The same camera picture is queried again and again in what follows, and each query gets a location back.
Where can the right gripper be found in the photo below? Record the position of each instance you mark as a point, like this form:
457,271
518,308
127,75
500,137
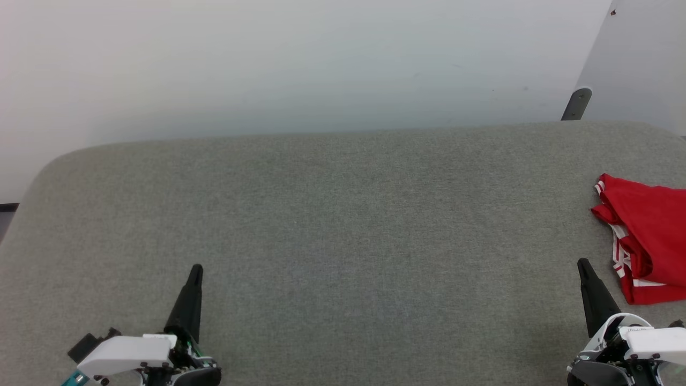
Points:
603,359

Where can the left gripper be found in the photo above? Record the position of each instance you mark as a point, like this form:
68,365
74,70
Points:
187,364

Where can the red white-trimmed shirt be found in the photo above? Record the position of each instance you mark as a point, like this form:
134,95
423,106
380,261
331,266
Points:
656,230

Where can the black right wrist connector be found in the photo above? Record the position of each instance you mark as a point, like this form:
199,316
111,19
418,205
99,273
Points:
676,323

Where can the black wrist connector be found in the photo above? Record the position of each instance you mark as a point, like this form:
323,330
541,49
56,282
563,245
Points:
88,343
676,323

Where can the black left wrist connector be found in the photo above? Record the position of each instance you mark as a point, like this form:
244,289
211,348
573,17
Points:
88,343

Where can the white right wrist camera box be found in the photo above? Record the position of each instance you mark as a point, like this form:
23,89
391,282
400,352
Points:
656,340

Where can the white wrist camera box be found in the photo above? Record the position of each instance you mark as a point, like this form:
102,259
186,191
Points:
126,354
656,340

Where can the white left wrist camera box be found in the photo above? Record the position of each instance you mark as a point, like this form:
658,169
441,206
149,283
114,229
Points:
126,354

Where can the grey metal bracket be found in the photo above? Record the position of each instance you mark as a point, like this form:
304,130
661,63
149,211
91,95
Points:
576,104

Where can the white wall panel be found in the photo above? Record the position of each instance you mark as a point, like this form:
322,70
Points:
643,64

